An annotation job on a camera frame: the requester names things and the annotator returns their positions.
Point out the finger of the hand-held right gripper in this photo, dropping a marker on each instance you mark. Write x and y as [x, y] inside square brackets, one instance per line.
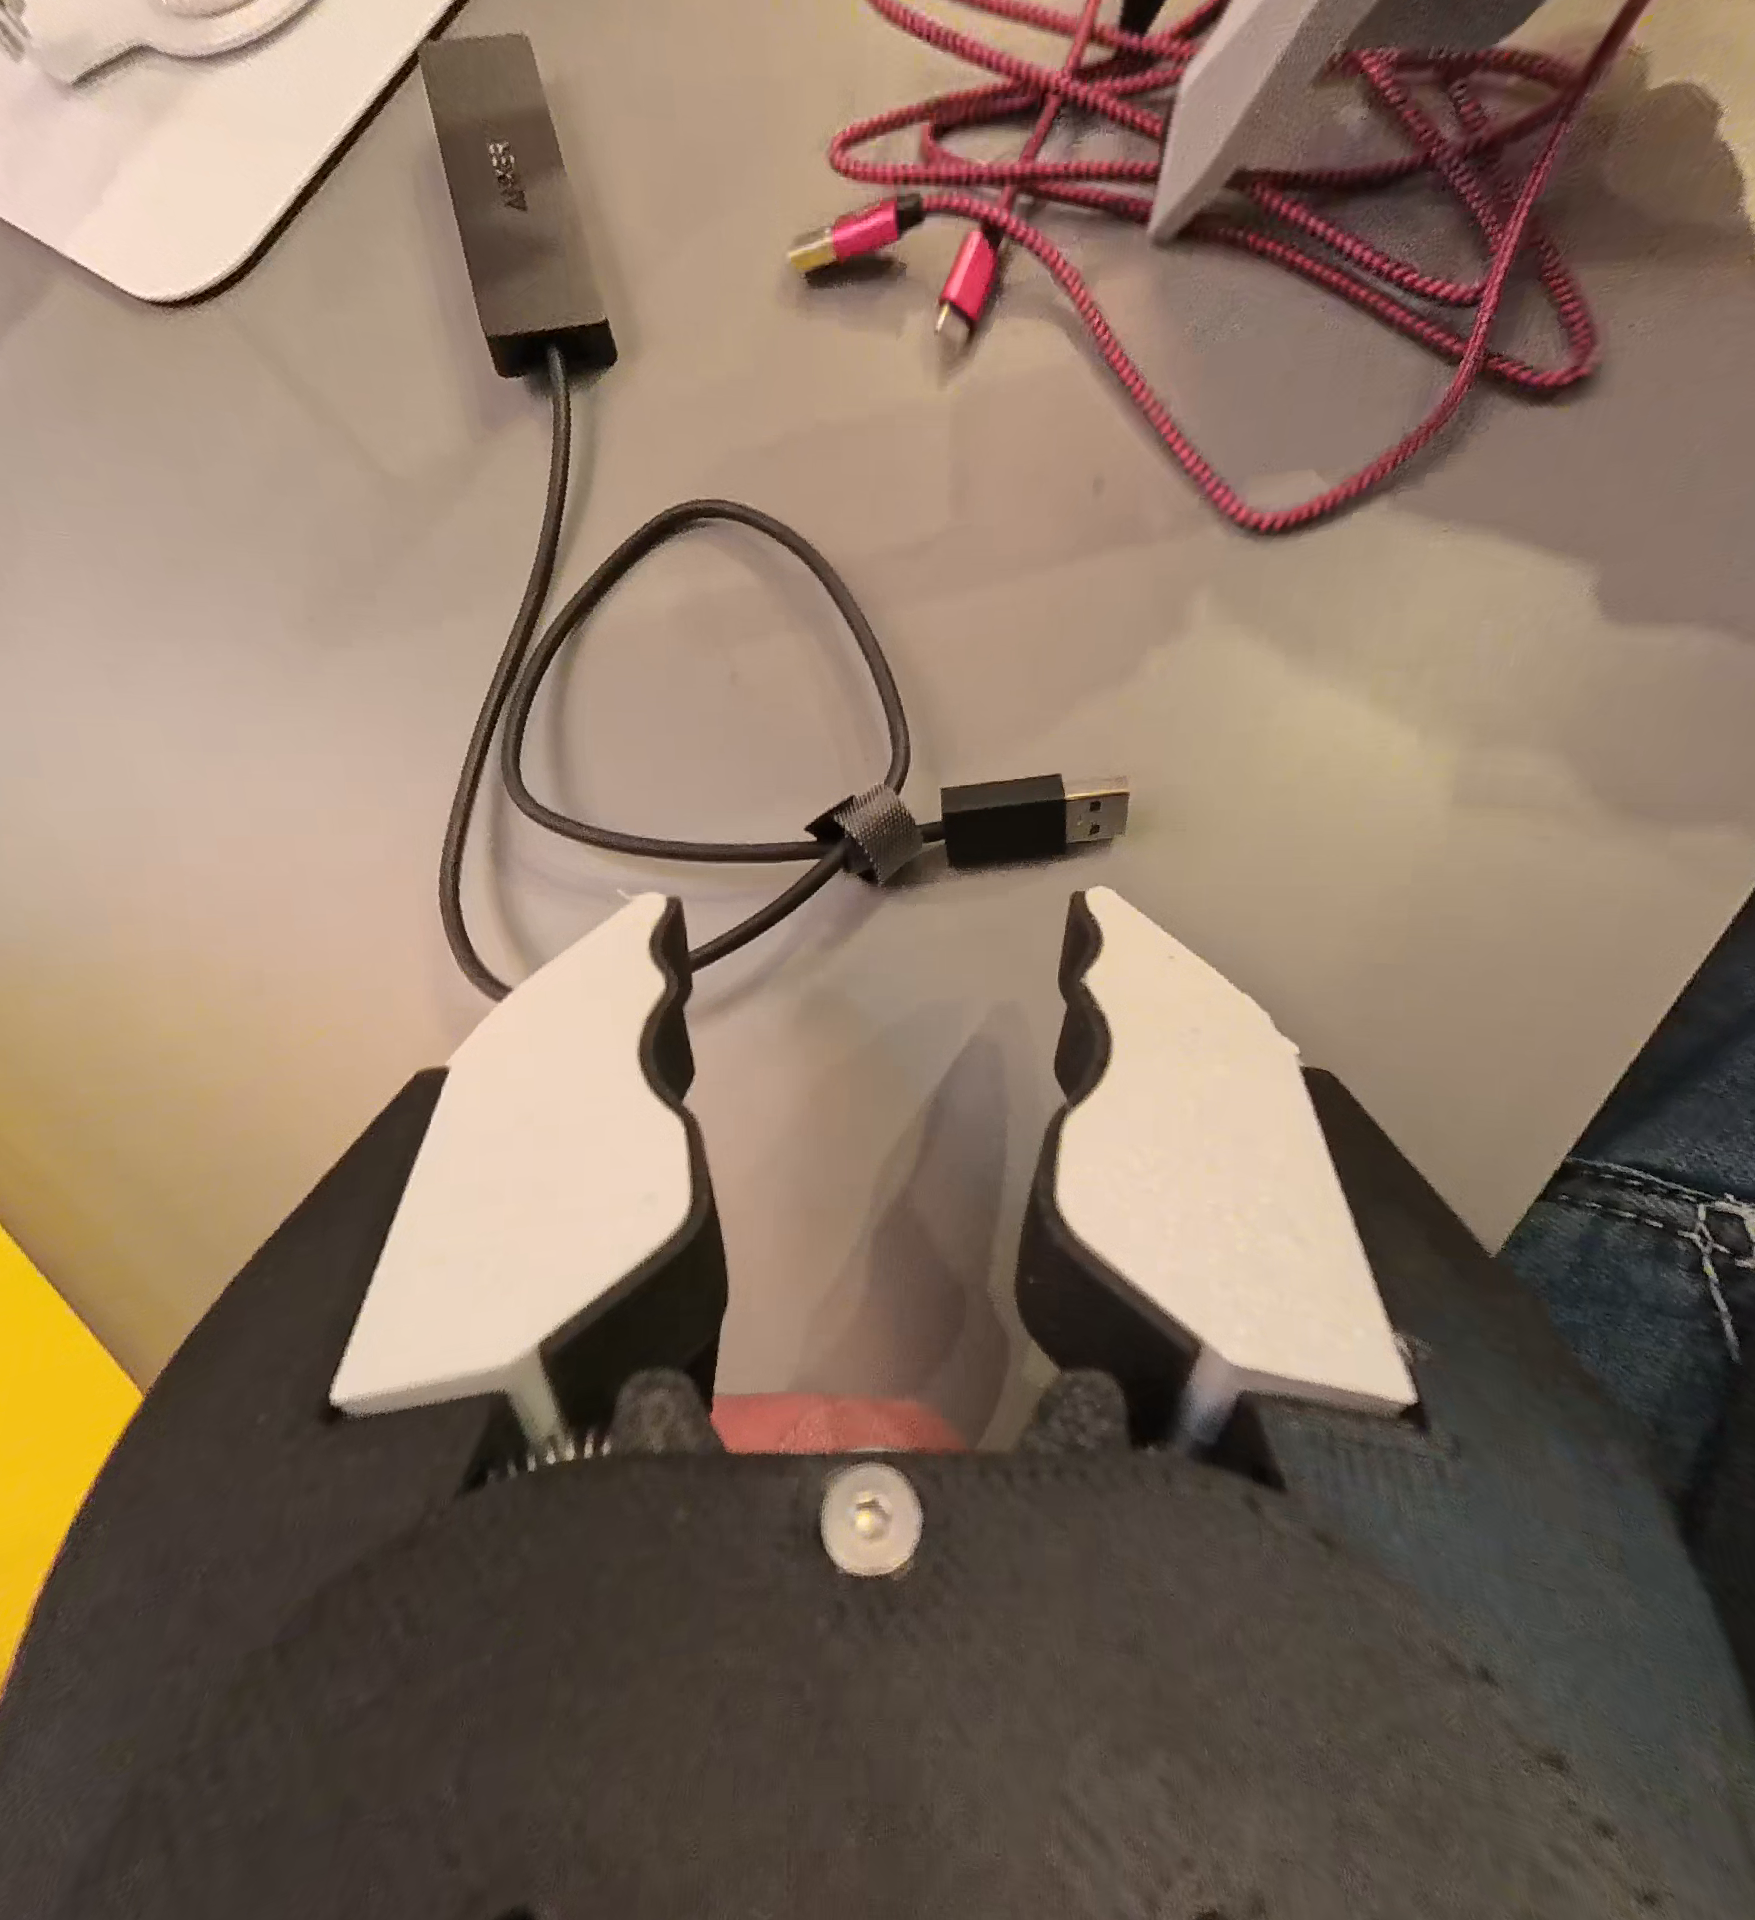
[1251, 105]

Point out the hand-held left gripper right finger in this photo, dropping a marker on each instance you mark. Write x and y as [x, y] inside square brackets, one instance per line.
[1223, 1201]

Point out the white stand with wooden board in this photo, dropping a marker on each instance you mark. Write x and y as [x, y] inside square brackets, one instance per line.
[217, 150]

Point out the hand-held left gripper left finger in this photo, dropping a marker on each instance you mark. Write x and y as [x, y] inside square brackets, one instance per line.
[547, 1184]

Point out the person's jeans leg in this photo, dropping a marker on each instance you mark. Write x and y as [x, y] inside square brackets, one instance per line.
[1642, 1290]

